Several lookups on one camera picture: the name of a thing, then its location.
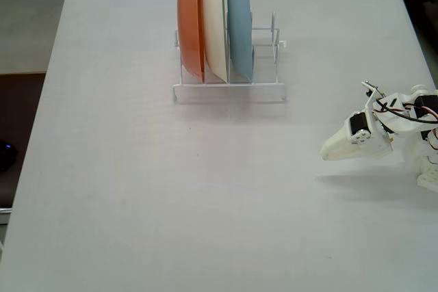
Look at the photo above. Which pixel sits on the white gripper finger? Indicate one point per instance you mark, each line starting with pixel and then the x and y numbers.
pixel 352 150
pixel 337 141

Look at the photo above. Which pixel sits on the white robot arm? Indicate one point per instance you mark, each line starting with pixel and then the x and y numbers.
pixel 410 124

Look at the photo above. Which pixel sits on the light blue plate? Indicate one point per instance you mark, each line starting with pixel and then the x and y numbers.
pixel 239 25

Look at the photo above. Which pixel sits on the cream white plate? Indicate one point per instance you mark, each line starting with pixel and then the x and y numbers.
pixel 214 32

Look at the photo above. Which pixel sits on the orange plate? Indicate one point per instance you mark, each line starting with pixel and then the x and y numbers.
pixel 190 25

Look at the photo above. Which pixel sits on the dark brown mat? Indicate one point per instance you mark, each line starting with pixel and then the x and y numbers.
pixel 20 128

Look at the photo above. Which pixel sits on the black rounded object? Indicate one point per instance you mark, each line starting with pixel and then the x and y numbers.
pixel 7 155

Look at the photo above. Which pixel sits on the small wrist camera mount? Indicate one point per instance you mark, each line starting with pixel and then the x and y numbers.
pixel 371 88

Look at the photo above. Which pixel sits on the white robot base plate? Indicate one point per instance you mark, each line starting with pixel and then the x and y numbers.
pixel 429 181

